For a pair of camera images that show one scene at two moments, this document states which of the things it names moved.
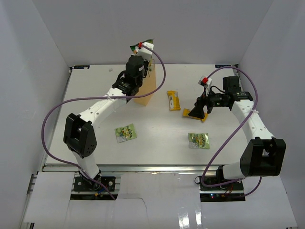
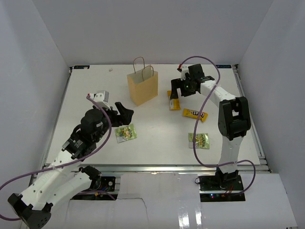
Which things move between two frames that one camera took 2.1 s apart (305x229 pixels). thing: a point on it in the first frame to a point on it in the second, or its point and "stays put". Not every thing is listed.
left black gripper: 145,63 to 125,114
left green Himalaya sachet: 124,133 stays put
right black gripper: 198,111 to 177,83
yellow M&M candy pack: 185,113 stays put
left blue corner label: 81,67 stays put
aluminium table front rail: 130,169 stays put
